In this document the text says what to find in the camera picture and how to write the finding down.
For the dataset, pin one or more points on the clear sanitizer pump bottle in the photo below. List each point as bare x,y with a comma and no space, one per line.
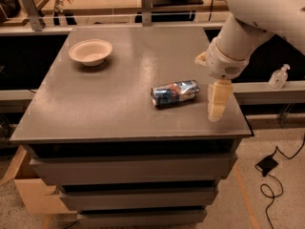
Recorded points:
279,77

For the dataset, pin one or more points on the left metal bracket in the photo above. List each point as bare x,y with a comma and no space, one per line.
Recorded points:
33,15

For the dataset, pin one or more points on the blue silver redbull can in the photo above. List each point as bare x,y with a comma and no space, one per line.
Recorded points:
175,92

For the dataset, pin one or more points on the middle metal bracket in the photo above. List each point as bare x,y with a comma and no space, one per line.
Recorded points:
146,13

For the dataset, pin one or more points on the grey drawer cabinet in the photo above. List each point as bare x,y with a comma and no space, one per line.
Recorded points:
117,159

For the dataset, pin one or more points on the metal bracket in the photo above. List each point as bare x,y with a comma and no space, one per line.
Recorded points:
146,13
33,15

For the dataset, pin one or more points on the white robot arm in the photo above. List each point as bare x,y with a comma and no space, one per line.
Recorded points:
250,24

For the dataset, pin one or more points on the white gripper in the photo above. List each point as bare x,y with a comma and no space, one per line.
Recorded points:
223,64

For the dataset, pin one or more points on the white paper bowl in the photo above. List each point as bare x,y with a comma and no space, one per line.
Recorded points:
90,53

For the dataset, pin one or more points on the cardboard box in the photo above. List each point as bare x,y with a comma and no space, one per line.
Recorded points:
38,198

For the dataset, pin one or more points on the black power adapter with cable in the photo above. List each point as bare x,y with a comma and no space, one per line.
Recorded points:
264,167

